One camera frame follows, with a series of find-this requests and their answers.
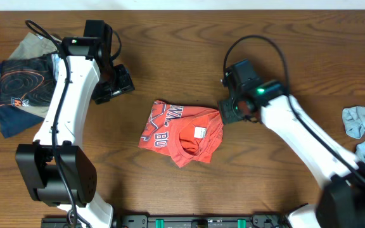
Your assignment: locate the red orange soccer t-shirt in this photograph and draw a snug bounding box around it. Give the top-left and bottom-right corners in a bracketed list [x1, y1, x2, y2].
[138, 100, 224, 168]

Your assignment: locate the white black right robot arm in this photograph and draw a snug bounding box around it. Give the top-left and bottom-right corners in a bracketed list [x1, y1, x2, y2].
[219, 60, 365, 227]

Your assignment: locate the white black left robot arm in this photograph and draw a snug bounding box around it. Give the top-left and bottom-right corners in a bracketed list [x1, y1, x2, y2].
[15, 20, 134, 227]

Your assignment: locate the black folded graphic shirt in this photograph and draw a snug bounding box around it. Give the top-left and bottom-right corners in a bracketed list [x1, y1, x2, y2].
[0, 53, 56, 107]

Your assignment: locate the khaki folded garment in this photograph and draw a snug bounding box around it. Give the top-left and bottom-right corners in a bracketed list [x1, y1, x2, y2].
[0, 33, 60, 115]

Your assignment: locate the navy folded garment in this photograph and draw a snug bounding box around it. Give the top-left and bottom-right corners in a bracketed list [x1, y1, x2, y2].
[0, 63, 46, 139]

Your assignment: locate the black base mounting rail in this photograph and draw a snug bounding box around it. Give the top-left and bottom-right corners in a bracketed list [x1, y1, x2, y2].
[41, 213, 291, 228]

